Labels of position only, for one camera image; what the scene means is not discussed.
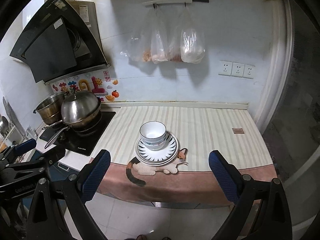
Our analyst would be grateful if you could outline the white plate grey flower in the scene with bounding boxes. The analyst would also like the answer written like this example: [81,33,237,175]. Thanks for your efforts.
[136,150,177,166]

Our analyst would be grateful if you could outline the white plate black leaf rim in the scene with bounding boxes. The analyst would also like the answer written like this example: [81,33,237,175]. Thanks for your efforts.
[136,132,178,163]

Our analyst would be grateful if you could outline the white bowl dark rim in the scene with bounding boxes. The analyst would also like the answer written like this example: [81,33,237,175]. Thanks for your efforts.
[139,121,167,143]

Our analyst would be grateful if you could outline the white plate pink rose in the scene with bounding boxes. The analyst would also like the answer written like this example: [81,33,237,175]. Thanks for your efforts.
[136,141,178,165]

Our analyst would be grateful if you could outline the white bowl red pattern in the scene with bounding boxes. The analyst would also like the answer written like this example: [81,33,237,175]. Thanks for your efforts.
[143,141,165,151]

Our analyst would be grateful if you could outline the white bowl blue pattern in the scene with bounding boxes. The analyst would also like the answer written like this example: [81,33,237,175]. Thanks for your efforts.
[141,135,166,144]

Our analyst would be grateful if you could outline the black glass gas stove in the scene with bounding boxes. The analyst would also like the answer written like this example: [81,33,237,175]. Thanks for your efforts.
[54,112,116,156]

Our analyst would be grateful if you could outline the striped table mat with cat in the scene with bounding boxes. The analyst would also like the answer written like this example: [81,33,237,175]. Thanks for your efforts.
[92,106,276,205]

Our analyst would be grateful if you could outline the brown label on mat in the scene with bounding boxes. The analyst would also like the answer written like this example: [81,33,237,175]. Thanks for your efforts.
[232,128,244,134]

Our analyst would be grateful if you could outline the steel stock pot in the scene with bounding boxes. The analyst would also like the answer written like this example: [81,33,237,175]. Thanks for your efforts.
[33,93,65,125]

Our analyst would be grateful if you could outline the steel wok with lid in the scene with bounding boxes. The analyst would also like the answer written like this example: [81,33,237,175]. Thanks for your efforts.
[43,89,101,149]

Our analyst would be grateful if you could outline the black range hood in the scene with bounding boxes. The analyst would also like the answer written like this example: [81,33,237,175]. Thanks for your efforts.
[10,0,108,82]

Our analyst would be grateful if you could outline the plastic bag left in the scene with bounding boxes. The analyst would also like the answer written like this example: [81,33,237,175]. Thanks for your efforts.
[120,7,156,62]

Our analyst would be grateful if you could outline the plastic bag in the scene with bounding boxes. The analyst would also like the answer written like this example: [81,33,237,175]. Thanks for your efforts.
[180,7,205,64]
[120,7,156,62]
[150,4,182,64]

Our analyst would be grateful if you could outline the plastic bag right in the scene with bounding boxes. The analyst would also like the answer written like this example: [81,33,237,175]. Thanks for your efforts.
[180,7,205,64]

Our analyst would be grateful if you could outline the plastic bag middle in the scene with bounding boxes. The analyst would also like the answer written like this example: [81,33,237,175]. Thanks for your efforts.
[150,4,182,64]

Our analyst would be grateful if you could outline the colourful wall stickers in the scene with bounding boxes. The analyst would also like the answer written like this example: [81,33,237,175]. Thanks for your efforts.
[50,68,120,102]

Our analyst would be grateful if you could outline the white wall socket strip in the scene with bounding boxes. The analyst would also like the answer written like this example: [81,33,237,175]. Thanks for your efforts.
[218,61,255,79]

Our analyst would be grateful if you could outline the wall hook rail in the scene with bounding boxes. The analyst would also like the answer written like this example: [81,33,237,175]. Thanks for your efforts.
[142,0,209,6]

